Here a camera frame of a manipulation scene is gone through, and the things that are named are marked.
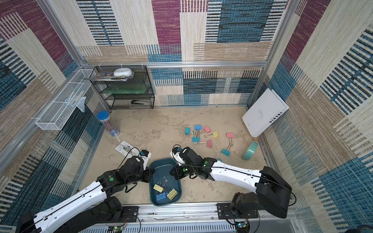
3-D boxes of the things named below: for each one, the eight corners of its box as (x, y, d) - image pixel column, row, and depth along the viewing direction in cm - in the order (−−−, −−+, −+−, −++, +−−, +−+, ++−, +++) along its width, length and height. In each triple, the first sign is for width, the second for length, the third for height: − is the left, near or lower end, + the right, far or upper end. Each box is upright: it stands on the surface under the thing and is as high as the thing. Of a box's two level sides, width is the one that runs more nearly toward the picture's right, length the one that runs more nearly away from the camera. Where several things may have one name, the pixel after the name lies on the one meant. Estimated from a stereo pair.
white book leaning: (245, 141, 102) (263, 110, 78) (240, 121, 114) (253, 89, 90) (266, 141, 102) (290, 110, 78) (258, 121, 113) (277, 88, 89)
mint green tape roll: (240, 160, 94) (246, 151, 84) (246, 150, 98) (252, 140, 88) (246, 164, 92) (253, 155, 82) (252, 154, 96) (259, 144, 86)
